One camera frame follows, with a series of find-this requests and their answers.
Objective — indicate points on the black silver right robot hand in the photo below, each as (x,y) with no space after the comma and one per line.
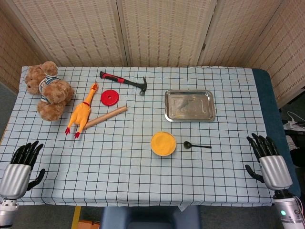
(275,170)

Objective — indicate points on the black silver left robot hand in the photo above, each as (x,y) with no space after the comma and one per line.
(14,179)

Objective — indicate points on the black spoon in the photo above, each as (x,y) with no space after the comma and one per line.
(187,144)

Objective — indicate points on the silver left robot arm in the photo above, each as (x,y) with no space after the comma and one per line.
(7,212)

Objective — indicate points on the white bowl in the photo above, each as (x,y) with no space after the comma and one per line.
(175,151)

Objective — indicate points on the stainless steel tray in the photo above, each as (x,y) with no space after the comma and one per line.
(190,106)

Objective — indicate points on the orange powder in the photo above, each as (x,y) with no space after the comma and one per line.
(163,143)

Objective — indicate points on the blue padded table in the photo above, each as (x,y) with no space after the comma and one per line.
(269,105)

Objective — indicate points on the orange box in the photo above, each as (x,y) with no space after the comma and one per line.
(88,225)

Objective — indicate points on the brown teddy bear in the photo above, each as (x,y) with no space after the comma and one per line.
(53,94)

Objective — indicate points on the yellow rubber chicken toy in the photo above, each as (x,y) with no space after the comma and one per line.
(82,113)

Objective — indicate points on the light blue checkered tablecloth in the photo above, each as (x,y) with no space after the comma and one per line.
(119,171)

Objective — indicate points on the wooden rolling stick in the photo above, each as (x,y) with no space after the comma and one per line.
(109,115)

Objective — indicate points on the red round disc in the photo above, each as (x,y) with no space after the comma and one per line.
(106,100)

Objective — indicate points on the blue chair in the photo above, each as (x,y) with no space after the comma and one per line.
(150,218)

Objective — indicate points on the red black claw hammer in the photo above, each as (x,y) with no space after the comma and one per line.
(114,78)

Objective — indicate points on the beige folding screen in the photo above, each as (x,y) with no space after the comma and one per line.
(162,31)

